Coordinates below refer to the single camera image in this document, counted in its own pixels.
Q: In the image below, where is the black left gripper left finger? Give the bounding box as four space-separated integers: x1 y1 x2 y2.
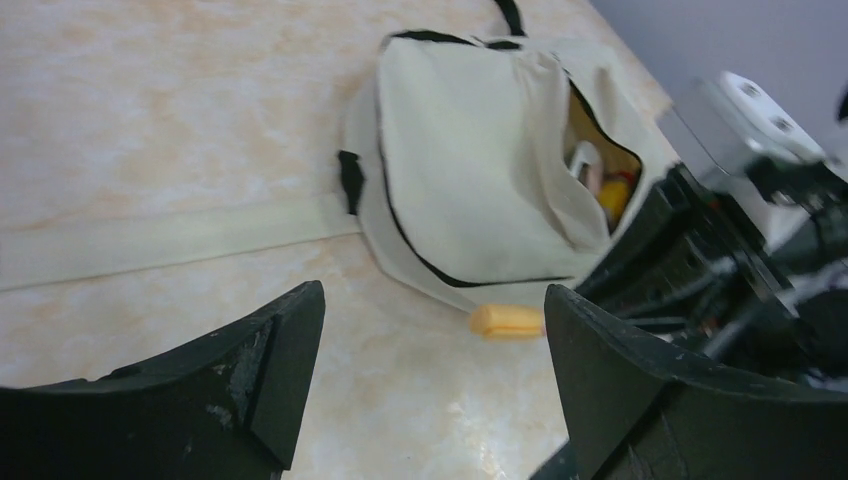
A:
1 281 326 479

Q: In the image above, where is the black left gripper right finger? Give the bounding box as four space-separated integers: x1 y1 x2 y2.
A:
543 285 847 479

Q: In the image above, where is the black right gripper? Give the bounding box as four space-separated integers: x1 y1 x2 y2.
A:
574 166 795 361

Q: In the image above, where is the yellow pink highlighter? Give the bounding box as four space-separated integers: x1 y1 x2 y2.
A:
469 304 546 340

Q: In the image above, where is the cream canvas backpack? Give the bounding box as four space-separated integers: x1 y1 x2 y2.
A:
1 1 670 311

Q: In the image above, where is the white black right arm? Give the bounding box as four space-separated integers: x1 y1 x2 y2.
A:
577 75 847 390

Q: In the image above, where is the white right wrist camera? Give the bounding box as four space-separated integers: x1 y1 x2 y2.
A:
657 71 825 184

